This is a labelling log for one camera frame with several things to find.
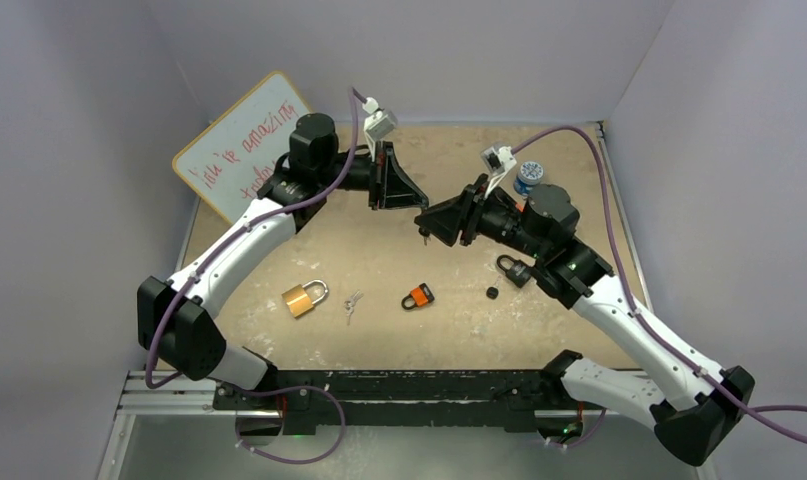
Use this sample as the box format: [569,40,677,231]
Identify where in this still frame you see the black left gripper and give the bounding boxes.
[318,142,429,212]

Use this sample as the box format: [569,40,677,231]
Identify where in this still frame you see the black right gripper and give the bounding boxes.
[416,174,548,259]

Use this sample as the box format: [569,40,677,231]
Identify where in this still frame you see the black-headed keys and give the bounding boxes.
[418,227,431,246]

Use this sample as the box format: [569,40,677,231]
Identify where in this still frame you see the orange padlock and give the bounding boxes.
[401,283,435,311]

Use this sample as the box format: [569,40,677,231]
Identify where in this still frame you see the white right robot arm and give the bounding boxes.
[414,177,755,466]

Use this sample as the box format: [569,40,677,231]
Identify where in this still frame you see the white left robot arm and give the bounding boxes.
[137,109,428,409]

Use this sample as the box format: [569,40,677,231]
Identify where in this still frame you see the single black-headed key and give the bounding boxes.
[485,277,501,300]

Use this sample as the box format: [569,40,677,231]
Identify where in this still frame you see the black padlock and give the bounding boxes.
[496,255,532,288]

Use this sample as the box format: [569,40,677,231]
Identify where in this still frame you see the blue white round jar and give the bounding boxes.
[513,161,545,197]

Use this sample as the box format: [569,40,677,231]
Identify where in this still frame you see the small silver keys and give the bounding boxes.
[344,290,363,325]

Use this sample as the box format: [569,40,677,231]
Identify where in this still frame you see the brass padlock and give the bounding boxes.
[281,279,329,319]

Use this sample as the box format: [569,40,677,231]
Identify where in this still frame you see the whiteboard with red writing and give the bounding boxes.
[172,71,311,223]

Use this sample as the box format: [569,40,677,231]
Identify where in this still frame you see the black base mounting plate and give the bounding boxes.
[213,369,596,441]

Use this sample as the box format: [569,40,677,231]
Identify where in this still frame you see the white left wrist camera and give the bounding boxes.
[362,97,398,160]

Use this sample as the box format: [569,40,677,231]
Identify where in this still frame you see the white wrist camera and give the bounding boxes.
[480,144,517,198]
[362,97,398,160]

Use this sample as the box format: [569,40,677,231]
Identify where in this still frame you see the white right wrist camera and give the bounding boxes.
[480,144,517,198]

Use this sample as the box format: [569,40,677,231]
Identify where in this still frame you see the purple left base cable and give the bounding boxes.
[234,385,346,466]

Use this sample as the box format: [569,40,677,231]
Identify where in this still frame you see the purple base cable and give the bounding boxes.
[543,407,610,452]
[234,385,346,466]

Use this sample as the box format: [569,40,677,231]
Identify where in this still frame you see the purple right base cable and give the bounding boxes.
[543,407,610,452]

